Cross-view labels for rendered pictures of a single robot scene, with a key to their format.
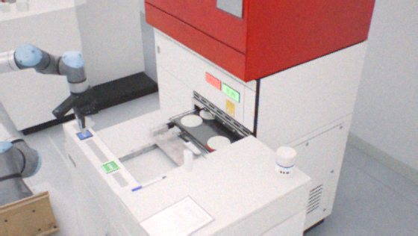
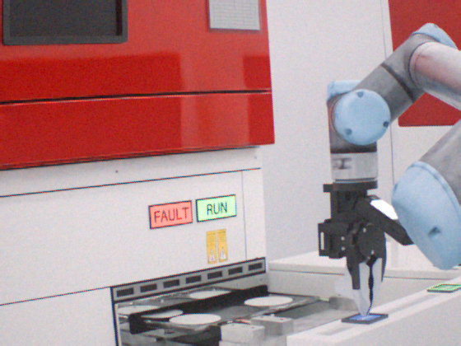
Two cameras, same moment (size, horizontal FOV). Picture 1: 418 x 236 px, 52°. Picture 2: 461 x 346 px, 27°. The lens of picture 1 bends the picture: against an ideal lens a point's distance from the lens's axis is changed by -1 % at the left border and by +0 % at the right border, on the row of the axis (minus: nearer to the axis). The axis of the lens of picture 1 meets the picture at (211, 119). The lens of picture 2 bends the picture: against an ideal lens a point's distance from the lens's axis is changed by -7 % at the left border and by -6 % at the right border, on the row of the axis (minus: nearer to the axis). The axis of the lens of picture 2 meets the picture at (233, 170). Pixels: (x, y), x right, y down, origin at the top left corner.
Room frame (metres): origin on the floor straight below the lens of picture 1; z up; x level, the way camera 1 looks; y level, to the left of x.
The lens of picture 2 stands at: (1.95, 1.97, 1.29)
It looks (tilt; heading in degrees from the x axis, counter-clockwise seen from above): 3 degrees down; 259
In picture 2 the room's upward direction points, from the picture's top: 3 degrees counter-clockwise
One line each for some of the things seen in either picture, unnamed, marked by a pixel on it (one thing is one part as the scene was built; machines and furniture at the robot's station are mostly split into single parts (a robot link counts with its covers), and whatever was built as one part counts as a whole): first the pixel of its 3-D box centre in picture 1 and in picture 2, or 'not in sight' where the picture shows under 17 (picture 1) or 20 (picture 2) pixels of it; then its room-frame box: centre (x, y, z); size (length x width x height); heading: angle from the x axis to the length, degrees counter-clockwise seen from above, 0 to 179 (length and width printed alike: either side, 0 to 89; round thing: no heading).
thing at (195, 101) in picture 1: (219, 124); (196, 309); (1.67, -0.04, 0.89); 0.44 x 0.02 x 0.10; 36
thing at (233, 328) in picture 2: (159, 129); (243, 333); (1.62, 0.24, 0.89); 0.08 x 0.03 x 0.03; 126
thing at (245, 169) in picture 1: (216, 200); (421, 286); (1.16, -0.02, 0.89); 0.62 x 0.35 x 0.14; 126
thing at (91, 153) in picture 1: (99, 164); (409, 342); (1.38, 0.46, 0.89); 0.55 x 0.09 x 0.14; 36
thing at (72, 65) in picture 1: (73, 66); (351, 116); (1.49, 0.53, 1.28); 0.09 x 0.08 x 0.11; 79
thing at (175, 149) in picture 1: (177, 151); (298, 331); (1.50, 0.15, 0.87); 0.36 x 0.08 x 0.03; 36
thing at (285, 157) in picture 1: (285, 162); not in sight; (1.24, -0.27, 1.01); 0.07 x 0.07 x 0.10
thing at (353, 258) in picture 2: not in sight; (358, 261); (1.50, 0.55, 1.06); 0.05 x 0.02 x 0.09; 36
